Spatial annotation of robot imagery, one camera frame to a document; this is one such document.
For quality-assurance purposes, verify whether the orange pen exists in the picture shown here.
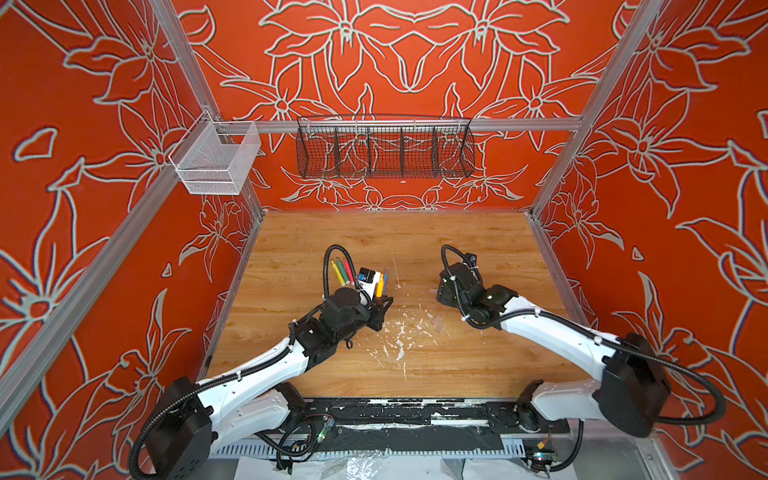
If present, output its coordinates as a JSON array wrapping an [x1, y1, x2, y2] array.
[[375, 277, 384, 298]]

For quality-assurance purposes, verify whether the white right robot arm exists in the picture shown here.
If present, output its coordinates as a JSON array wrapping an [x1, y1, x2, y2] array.
[[437, 245, 727, 438]]

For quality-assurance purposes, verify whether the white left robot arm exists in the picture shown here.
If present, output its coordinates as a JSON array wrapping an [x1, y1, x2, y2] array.
[[128, 270, 393, 479]]

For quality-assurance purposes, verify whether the pink pen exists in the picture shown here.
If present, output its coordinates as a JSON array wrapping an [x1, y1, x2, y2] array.
[[343, 258, 355, 284]]

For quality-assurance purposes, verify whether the green pen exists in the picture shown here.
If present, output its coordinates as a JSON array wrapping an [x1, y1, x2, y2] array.
[[335, 258, 352, 285]]

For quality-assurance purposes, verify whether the yellow pen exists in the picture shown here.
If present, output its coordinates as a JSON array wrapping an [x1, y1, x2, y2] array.
[[330, 259, 348, 286]]

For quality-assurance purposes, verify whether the white mesh basket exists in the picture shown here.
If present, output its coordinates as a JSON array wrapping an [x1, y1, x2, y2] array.
[[169, 112, 262, 196]]

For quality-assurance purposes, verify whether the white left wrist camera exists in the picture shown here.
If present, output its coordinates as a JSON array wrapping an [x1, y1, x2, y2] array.
[[357, 267, 383, 299]]

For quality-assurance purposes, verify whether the aluminium frame post right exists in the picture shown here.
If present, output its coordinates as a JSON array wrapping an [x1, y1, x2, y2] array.
[[530, 0, 667, 217]]

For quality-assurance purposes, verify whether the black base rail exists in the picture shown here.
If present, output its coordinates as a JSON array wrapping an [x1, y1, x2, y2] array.
[[268, 397, 576, 456]]

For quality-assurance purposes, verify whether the black wire basket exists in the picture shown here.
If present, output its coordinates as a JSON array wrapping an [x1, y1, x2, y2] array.
[[295, 114, 477, 180]]

